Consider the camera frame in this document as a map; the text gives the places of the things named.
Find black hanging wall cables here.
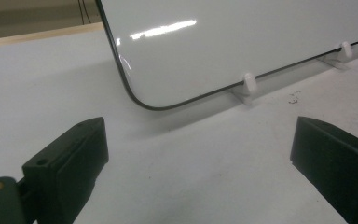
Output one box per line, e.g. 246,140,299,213
76,0,93,25

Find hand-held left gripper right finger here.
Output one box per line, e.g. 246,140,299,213
289,116,358,224

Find white whiteboard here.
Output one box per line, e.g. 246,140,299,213
94,0,358,112

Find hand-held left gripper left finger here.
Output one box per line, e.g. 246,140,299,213
21,117,110,224

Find white whiteboard foot clip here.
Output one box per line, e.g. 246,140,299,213
230,72,259,106
317,40,354,70

